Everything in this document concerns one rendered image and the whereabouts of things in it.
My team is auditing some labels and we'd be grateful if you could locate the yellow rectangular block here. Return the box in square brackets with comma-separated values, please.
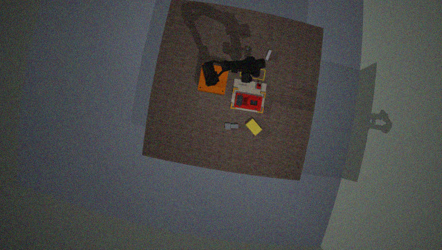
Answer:
[246, 119, 262, 135]

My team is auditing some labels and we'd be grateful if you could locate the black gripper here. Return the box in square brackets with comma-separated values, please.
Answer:
[231, 69, 261, 77]

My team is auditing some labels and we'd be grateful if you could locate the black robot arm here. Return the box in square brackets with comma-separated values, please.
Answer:
[202, 56, 265, 86]

